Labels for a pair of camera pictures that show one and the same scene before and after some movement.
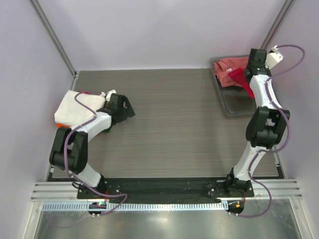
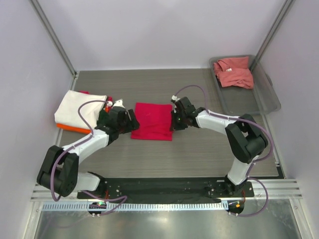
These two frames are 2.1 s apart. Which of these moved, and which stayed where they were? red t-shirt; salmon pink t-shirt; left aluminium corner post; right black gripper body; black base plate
Moved: red t-shirt; right black gripper body
Stayed: salmon pink t-shirt; black base plate; left aluminium corner post
